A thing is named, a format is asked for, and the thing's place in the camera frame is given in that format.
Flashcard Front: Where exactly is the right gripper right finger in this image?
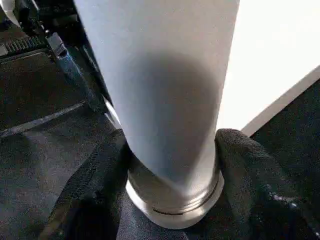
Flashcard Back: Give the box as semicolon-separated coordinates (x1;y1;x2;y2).
203;127;320;240

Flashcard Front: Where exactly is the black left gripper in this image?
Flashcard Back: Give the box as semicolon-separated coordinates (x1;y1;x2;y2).
0;0;116;116

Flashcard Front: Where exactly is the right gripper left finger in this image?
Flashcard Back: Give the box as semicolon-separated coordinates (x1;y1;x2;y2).
41;128;130;240

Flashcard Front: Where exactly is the white plastic table leg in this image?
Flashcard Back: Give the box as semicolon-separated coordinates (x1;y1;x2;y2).
73;0;241;230

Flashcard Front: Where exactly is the white plastic table top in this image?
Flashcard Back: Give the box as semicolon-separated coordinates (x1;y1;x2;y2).
103;0;320;137

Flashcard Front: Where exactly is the black plastic mat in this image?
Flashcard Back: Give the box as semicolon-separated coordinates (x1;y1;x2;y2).
0;44;320;240

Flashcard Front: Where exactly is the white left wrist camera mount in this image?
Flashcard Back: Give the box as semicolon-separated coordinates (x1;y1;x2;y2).
0;0;20;55

